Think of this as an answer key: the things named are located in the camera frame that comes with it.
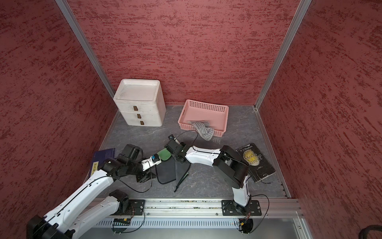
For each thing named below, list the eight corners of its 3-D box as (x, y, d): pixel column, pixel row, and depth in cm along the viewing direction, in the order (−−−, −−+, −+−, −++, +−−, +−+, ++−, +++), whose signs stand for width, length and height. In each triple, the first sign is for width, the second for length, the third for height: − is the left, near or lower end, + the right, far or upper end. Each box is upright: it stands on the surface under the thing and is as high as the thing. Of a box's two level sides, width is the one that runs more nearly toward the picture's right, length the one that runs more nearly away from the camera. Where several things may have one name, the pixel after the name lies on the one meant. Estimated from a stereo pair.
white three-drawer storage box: (125, 127, 109) (109, 102, 89) (133, 105, 124) (122, 78, 104) (163, 127, 109) (157, 102, 89) (167, 105, 125) (162, 79, 104)
